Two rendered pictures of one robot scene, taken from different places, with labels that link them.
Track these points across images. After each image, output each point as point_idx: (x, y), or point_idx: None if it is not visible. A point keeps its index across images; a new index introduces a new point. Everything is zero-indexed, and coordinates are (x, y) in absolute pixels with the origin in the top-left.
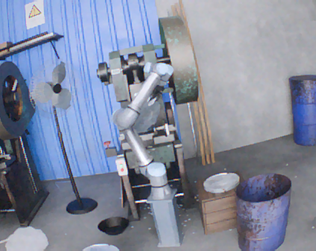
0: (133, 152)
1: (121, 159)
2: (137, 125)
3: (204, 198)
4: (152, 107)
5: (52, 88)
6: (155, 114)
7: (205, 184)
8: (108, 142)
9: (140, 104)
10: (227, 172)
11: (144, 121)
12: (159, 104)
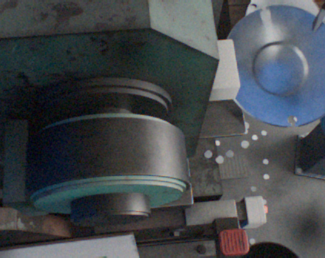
0: (219, 171)
1: (260, 204)
2: (296, 105)
3: None
4: (286, 31)
5: None
6: (245, 47)
7: None
8: (240, 233)
9: None
10: (229, 7)
11: (267, 84)
12: (257, 11)
